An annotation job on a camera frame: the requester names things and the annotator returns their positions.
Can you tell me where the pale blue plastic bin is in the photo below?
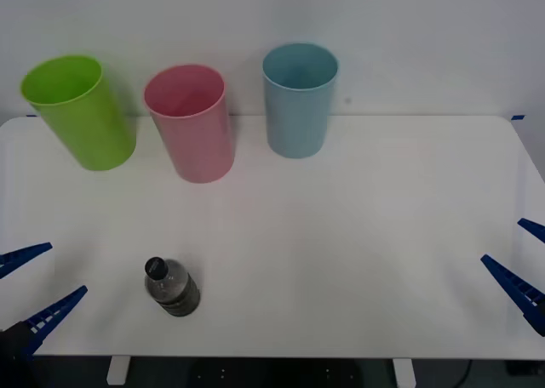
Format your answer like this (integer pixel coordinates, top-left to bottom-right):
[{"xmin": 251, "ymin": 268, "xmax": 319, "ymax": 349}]
[{"xmin": 261, "ymin": 42, "xmax": 340, "ymax": 159}]

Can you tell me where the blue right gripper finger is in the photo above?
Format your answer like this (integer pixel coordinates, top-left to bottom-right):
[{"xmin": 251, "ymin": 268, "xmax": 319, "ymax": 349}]
[
  {"xmin": 517, "ymin": 218, "xmax": 545, "ymax": 243},
  {"xmin": 480, "ymin": 254, "xmax": 545, "ymax": 337}
]

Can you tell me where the white table leg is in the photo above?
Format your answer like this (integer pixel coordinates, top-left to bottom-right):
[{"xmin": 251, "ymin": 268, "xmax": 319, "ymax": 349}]
[
  {"xmin": 392, "ymin": 357, "xmax": 416, "ymax": 388},
  {"xmin": 106, "ymin": 356, "xmax": 130, "ymax": 385}
]

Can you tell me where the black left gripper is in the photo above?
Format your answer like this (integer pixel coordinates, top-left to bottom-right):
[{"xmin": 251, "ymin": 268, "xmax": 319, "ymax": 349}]
[{"xmin": 0, "ymin": 242, "xmax": 89, "ymax": 366}]

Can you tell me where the green plastic bin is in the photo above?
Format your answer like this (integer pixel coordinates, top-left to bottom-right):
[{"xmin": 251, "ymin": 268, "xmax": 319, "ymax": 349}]
[{"xmin": 20, "ymin": 54, "xmax": 138, "ymax": 172}]

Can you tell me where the dark-drink plastic bottle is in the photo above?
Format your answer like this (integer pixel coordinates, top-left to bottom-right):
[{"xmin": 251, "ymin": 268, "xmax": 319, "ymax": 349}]
[{"xmin": 143, "ymin": 255, "xmax": 202, "ymax": 318}]

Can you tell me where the pink plastic bin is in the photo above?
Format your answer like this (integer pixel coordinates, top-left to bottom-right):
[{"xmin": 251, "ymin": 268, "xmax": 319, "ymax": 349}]
[{"xmin": 142, "ymin": 63, "xmax": 236, "ymax": 185}]

